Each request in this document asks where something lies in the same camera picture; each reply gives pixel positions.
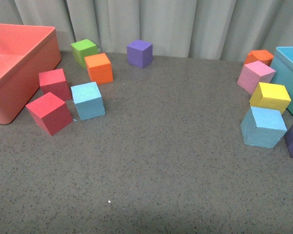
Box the pink plastic bin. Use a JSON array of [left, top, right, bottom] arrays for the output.
[[0, 23, 61, 124]]

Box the green foam cube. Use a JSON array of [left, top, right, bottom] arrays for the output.
[[71, 39, 98, 68]]

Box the grey curtain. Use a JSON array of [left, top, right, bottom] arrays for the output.
[[0, 0, 293, 61]]

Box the pink foam cube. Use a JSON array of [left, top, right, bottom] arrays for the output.
[[237, 61, 276, 94]]

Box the red foam cube rear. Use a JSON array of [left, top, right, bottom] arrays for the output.
[[39, 68, 72, 101]]

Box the red foam cube front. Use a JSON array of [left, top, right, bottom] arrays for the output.
[[26, 92, 73, 136]]

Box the red foam cube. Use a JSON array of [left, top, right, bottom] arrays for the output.
[[39, 68, 72, 101], [26, 92, 73, 136]]

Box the teal plastic bin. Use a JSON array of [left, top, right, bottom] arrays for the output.
[[271, 46, 293, 115]]

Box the yellow foam cube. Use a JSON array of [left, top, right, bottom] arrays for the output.
[[249, 82, 292, 114]]

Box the orange foam cube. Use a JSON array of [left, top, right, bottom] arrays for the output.
[[84, 53, 113, 85], [244, 50, 274, 66]]

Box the light blue foam cube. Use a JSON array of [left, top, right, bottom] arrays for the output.
[[71, 82, 105, 121], [240, 106, 287, 149]]

